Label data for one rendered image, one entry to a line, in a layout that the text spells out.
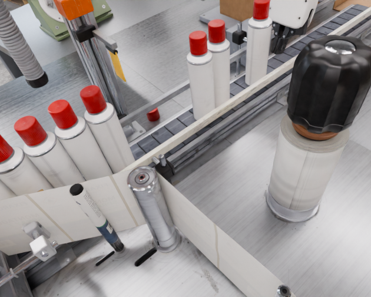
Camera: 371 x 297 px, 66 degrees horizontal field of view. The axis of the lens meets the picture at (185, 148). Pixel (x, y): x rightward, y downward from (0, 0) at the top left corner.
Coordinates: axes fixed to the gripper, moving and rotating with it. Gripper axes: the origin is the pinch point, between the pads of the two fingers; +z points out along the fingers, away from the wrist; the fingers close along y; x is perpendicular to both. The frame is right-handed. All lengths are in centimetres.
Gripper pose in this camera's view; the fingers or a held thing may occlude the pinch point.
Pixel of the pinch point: (279, 45)
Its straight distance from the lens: 80.2
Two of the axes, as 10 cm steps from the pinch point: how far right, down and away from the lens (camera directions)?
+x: 7.7, -2.8, 5.8
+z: -1.6, 7.9, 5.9
